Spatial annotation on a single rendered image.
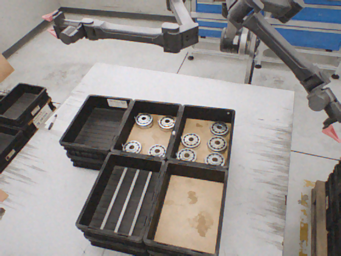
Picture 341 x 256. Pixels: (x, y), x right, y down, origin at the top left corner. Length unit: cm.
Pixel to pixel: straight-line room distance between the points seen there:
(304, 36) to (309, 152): 124
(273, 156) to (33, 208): 136
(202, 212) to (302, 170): 141
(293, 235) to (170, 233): 119
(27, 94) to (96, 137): 128
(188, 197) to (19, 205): 93
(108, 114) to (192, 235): 91
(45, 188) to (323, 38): 286
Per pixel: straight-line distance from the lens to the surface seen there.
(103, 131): 169
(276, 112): 194
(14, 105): 276
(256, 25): 107
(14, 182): 186
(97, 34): 128
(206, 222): 130
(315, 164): 265
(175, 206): 134
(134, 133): 162
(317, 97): 110
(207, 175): 137
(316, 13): 320
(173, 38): 112
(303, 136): 282
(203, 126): 162
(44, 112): 263
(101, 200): 142
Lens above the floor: 203
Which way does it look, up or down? 47 degrees down
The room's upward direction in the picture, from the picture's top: 7 degrees counter-clockwise
